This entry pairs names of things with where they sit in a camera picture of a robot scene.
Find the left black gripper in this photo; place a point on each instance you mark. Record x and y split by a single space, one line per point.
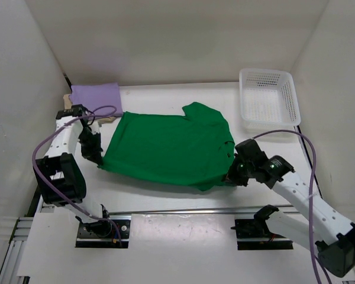
91 148

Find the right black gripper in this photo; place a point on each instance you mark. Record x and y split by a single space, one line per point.
235 173

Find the green t shirt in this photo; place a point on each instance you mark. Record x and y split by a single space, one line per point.
195 149

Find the purple t shirt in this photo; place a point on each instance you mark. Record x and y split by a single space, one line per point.
95 96

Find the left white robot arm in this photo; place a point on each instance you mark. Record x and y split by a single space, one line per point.
58 175

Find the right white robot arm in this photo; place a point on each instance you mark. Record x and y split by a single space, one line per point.
329 235

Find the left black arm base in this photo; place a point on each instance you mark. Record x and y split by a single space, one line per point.
104 235

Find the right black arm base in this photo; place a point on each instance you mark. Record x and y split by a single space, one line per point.
251 237

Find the white plastic basket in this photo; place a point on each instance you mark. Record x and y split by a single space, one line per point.
268 99

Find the front aluminium table rail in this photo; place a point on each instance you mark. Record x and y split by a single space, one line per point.
225 211

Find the aluminium frame rail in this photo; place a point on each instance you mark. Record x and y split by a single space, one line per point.
17 243

